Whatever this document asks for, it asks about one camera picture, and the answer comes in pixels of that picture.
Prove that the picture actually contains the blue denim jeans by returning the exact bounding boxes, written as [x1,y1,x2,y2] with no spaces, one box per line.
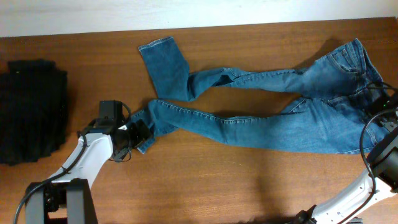
[131,37,387,154]

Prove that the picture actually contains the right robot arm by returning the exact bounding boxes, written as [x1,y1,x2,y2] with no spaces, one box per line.
[291,92,397,224]

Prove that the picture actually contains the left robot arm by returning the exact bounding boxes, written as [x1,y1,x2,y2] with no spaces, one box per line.
[17,100,152,224]

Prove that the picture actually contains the black folded garment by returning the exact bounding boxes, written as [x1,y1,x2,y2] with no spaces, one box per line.
[1,59,68,166]

